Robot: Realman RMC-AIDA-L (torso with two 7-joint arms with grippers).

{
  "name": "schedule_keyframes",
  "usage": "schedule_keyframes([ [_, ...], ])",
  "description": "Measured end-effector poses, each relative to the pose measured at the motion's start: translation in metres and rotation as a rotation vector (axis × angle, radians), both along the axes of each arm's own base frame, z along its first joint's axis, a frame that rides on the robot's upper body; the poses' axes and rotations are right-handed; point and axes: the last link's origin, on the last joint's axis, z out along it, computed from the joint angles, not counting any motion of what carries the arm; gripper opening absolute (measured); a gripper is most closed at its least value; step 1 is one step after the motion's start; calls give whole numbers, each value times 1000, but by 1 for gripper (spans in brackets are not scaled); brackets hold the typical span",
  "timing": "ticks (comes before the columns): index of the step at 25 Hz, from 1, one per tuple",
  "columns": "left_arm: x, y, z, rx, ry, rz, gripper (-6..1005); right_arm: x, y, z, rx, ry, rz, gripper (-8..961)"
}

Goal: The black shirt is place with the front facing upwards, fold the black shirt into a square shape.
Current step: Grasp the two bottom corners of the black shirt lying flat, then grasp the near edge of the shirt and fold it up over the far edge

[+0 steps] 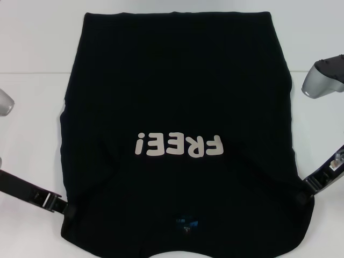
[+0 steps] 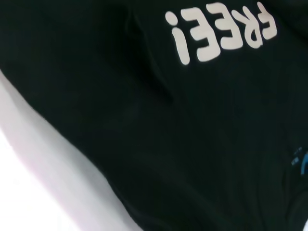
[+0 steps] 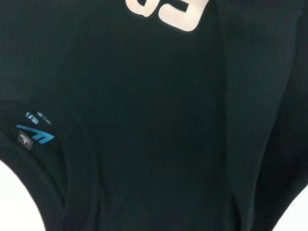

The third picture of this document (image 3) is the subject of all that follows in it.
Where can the black shirt with FREE print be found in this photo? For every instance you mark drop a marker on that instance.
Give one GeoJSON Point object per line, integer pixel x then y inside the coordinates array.
{"type": "Point", "coordinates": [154, 96]}

